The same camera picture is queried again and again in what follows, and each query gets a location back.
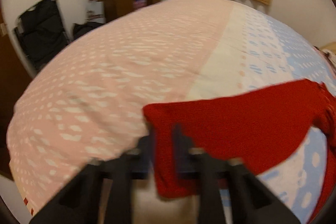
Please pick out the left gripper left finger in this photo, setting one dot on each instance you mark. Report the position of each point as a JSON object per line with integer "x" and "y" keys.
{"x": 135, "y": 163}

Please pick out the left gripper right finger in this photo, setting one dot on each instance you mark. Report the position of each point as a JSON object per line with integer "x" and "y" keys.
{"x": 191, "y": 161}

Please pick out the red knitted sweater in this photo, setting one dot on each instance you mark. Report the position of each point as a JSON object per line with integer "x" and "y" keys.
{"x": 263, "y": 127}

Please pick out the pink blue patterned bedspread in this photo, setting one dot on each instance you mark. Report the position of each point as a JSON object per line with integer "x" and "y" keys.
{"x": 86, "y": 104}

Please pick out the brown wooden door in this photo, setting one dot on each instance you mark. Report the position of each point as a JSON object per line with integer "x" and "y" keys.
{"x": 13, "y": 81}

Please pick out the black bag by wall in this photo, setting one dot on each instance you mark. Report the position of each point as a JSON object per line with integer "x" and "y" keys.
{"x": 40, "y": 33}

